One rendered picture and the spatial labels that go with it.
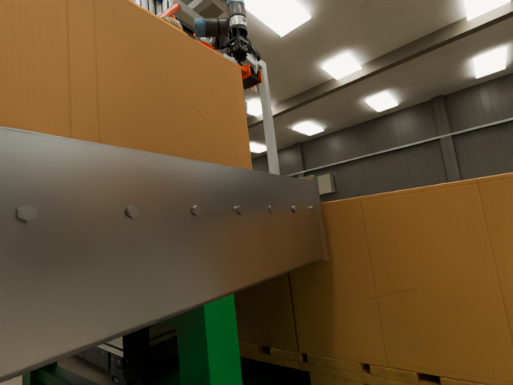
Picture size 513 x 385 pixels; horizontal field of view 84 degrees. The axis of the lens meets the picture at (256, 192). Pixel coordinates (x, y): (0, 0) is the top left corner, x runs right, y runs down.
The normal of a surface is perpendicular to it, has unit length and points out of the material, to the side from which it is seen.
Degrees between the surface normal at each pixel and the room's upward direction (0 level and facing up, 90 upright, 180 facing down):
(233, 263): 90
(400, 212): 90
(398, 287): 90
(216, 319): 90
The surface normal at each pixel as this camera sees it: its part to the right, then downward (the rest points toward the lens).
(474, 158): -0.65, -0.03
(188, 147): 0.78, -0.17
